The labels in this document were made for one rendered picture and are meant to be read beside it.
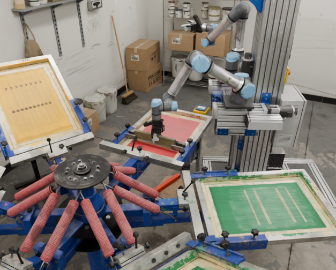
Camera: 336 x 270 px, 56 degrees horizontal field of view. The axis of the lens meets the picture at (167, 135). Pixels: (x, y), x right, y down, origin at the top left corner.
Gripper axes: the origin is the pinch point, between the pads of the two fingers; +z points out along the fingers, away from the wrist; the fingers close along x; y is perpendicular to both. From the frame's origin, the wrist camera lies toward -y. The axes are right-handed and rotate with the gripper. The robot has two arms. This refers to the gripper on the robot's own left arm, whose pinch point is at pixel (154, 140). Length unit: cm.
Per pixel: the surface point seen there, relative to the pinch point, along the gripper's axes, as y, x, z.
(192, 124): 15.4, 44.7, 5.2
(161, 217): 37, -65, 8
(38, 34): -200, 93, -40
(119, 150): -16.1, -26.6, -1.6
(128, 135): -22.2, -2.6, 0.3
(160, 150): 7.0, -4.0, 5.3
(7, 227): -41, -110, 9
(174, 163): 28.5, -25.9, -3.4
